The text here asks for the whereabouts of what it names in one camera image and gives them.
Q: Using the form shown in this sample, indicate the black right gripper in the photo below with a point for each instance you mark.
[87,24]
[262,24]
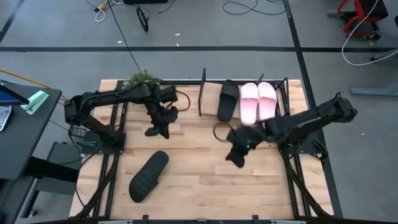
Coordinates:
[245,138]

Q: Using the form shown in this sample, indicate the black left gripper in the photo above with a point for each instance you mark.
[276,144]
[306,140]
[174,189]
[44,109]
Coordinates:
[161,116]

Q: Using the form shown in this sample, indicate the black rubber slide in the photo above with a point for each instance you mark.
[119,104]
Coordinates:
[147,177]
[228,99]

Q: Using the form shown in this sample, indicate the pink rubber slide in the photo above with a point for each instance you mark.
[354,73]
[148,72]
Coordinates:
[267,102]
[248,105]

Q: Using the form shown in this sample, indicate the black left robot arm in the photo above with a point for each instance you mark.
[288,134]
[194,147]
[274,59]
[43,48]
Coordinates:
[109,96]

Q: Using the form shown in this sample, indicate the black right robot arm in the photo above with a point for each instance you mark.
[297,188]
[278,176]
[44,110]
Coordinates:
[311,119]

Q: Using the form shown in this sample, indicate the green potted plant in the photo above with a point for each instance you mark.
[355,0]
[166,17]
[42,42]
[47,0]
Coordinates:
[138,77]

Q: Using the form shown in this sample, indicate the black power adapter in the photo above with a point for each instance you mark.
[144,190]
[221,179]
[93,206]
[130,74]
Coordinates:
[76,132]

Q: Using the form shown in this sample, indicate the dark grey floor box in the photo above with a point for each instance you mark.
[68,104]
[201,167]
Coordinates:
[62,149]

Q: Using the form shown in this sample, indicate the mint green stapler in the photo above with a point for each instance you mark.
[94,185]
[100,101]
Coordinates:
[35,101]

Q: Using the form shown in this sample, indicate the black desk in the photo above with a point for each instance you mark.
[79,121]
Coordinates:
[21,140]

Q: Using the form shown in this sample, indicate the grey table foot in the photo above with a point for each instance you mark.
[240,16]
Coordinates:
[373,91]

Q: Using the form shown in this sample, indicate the dark tablet screen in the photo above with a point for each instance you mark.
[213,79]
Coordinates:
[9,96]

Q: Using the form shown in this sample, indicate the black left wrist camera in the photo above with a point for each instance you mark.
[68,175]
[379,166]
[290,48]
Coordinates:
[151,131]

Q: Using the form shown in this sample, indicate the black aluminium table frame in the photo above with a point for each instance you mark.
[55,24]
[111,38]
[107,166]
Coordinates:
[183,82]

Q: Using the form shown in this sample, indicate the black frame wooden shelf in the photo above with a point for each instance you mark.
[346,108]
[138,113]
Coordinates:
[210,101]

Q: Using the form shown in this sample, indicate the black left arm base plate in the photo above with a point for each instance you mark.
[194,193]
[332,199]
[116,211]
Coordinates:
[93,146]

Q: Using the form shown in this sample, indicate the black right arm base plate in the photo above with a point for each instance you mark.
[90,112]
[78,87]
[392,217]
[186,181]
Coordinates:
[313,137]

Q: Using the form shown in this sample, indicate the red frame cart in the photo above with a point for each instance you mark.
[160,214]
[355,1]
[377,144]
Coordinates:
[360,14]

